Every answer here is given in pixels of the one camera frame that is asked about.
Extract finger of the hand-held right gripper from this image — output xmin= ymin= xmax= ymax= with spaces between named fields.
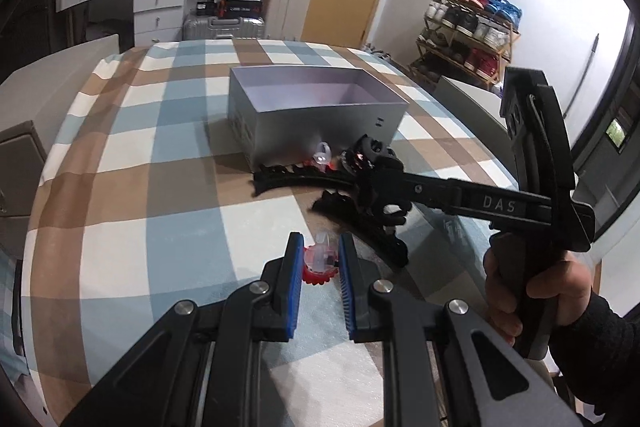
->
xmin=357 ymin=157 xmax=453 ymax=228

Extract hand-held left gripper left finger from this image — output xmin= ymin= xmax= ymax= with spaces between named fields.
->
xmin=60 ymin=232 xmax=305 ymax=427

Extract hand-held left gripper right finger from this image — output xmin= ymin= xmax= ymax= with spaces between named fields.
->
xmin=338 ymin=232 xmax=583 ymax=427

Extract black curved hair clip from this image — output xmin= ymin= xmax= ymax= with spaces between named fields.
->
xmin=252 ymin=163 xmax=361 ymax=198
xmin=311 ymin=189 xmax=410 ymax=269

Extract black hair claw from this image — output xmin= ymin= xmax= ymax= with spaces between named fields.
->
xmin=342 ymin=134 xmax=401 ymax=172

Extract grey rectangular box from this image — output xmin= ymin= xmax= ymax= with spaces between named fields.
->
xmin=227 ymin=66 xmax=408 ymax=172

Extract person's right forearm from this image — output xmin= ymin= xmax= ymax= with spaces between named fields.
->
xmin=545 ymin=292 xmax=640 ymax=427

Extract person's right hand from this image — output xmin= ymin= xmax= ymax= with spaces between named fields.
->
xmin=483 ymin=248 xmax=594 ymax=349

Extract grey box at right edge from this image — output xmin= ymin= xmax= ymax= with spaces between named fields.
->
xmin=434 ymin=76 xmax=517 ymax=160

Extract long thin rod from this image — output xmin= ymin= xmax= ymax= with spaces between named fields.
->
xmin=567 ymin=34 xmax=599 ymax=118

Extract wooden shoe rack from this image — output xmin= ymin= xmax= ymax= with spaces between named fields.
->
xmin=410 ymin=0 xmax=523 ymax=92

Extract pair of floor shoes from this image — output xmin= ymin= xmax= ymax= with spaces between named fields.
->
xmin=362 ymin=42 xmax=396 ymax=60

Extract rows of shoes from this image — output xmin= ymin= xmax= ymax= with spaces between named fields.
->
xmin=412 ymin=0 xmax=523 ymax=80

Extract plaid blanket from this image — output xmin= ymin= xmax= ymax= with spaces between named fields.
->
xmin=20 ymin=39 xmax=521 ymax=427

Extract black box with red print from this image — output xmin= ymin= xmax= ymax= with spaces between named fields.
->
xmin=220 ymin=0 xmax=263 ymax=20

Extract silver suitcase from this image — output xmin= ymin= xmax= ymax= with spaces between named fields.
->
xmin=182 ymin=13 xmax=271 ymax=42

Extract grey box lid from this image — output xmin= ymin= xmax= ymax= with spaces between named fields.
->
xmin=0 ymin=34 xmax=121 ymax=128

